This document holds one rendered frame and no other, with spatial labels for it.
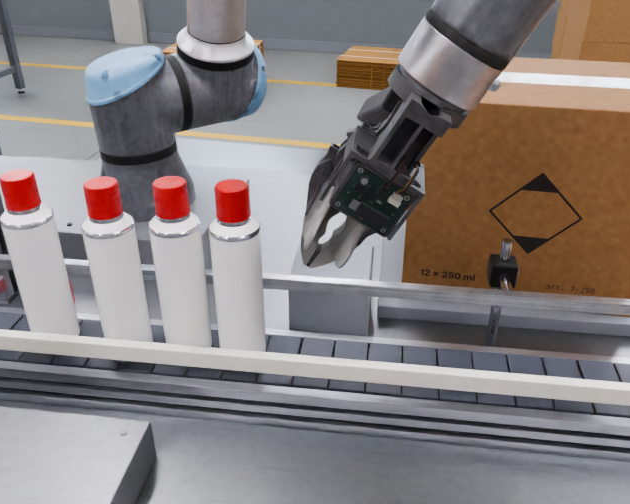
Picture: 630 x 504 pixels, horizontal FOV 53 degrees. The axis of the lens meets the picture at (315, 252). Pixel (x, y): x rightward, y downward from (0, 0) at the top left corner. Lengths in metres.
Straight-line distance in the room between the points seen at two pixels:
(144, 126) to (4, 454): 0.49
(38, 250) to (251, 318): 0.23
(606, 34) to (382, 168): 3.23
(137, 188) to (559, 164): 0.59
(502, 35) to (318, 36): 5.64
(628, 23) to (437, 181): 2.96
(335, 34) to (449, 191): 5.31
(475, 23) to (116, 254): 0.40
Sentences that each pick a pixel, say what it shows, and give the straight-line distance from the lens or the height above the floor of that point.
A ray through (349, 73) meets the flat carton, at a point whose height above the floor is 0.11.
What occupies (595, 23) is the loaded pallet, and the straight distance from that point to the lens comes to 3.68.
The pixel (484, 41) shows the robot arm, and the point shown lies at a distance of 0.50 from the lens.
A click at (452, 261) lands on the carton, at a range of 0.86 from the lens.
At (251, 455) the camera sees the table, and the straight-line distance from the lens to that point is 0.69.
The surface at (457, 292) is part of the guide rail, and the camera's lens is 0.69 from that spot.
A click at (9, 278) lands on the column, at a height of 0.86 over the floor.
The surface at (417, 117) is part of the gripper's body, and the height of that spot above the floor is 1.18.
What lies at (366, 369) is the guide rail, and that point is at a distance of 0.65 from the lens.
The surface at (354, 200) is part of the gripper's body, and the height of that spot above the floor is 1.11.
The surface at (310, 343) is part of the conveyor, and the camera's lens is 0.74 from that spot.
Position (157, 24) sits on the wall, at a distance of 6.67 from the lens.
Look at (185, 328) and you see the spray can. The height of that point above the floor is 0.93.
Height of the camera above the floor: 1.34
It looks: 30 degrees down
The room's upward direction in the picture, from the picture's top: straight up
